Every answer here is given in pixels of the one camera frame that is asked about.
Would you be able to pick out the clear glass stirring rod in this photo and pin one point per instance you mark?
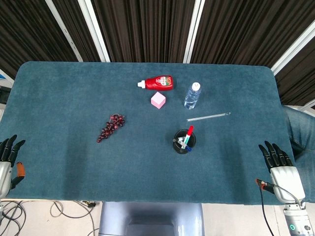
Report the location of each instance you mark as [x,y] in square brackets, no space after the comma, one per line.
[209,116]

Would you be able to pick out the white marker with black cap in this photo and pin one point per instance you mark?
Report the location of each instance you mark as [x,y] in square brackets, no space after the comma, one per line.
[177,140]

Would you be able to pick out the blue jeans leg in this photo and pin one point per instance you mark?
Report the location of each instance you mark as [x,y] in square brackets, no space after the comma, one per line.
[302,127]

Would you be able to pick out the blue grey robot torso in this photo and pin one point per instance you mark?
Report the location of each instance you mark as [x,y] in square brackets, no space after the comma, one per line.
[147,216]

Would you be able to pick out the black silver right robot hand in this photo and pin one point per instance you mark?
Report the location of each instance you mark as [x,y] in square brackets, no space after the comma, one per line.
[286,182]

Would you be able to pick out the teal table cloth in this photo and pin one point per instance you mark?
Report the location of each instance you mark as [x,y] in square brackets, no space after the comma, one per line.
[73,98]

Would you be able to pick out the white window frame bar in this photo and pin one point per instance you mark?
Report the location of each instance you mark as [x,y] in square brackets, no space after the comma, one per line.
[94,30]
[194,30]
[64,30]
[292,46]

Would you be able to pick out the red ketchup squeeze bottle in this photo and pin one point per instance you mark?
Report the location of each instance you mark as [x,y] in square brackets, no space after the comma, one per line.
[157,83]

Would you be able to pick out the white marker with blue cap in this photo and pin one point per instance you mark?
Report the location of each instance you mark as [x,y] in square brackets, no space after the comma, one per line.
[188,148]

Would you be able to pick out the red capped marker pen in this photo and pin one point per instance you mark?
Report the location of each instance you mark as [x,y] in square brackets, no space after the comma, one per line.
[190,130]

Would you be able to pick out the dark brown pleated curtain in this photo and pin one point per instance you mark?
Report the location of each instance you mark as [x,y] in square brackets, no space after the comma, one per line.
[147,29]

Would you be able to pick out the clear plastic water bottle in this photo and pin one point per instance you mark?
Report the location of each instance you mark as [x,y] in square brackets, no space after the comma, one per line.
[192,97]

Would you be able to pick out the dark red grape bunch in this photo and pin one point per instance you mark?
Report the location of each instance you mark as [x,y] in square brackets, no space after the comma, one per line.
[110,127]

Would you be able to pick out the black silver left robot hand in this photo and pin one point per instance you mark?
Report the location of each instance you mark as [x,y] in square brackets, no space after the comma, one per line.
[5,172]

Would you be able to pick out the pink cube block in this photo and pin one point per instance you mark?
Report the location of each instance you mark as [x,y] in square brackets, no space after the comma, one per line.
[158,100]

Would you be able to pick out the black round pen holder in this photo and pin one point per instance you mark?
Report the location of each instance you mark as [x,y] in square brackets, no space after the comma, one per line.
[177,148]

